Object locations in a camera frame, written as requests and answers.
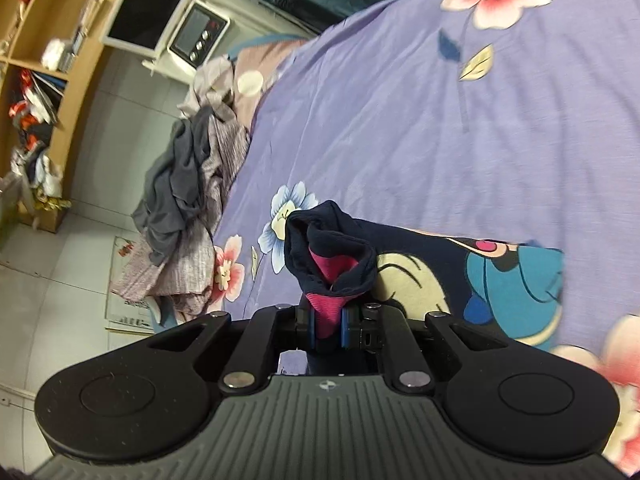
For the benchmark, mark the pile of colourful shelf clutter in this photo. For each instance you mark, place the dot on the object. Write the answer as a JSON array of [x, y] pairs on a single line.
[[32, 110]]

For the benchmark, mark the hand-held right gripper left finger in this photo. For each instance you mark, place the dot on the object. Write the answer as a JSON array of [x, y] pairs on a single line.
[[311, 331]]

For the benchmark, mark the pile of grey clothes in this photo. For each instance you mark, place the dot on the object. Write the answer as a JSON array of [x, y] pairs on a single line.
[[185, 185]]

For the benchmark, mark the white framed dark screen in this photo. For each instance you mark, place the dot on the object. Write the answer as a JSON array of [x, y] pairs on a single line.
[[150, 7]]

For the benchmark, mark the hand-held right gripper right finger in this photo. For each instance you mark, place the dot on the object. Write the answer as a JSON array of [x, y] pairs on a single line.
[[345, 331]]

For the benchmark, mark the purple floral bedsheet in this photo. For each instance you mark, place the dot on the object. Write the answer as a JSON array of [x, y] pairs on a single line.
[[400, 135]]

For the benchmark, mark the white appliance with button panel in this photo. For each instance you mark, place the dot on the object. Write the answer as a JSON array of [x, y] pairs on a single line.
[[197, 35]]

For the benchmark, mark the wooden shelf unit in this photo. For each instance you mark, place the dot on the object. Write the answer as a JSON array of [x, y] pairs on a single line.
[[75, 110]]

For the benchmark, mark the printed paper sheet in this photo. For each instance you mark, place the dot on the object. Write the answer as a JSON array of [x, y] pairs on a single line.
[[125, 285]]

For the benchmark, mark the navy cartoon mouse shirt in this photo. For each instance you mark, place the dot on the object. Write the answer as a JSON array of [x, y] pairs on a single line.
[[440, 260]]

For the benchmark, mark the pink printed cloth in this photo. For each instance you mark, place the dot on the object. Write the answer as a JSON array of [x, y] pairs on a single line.
[[270, 70]]

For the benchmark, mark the white crumpled bag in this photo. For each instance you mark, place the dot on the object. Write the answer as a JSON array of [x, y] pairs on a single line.
[[56, 54]]

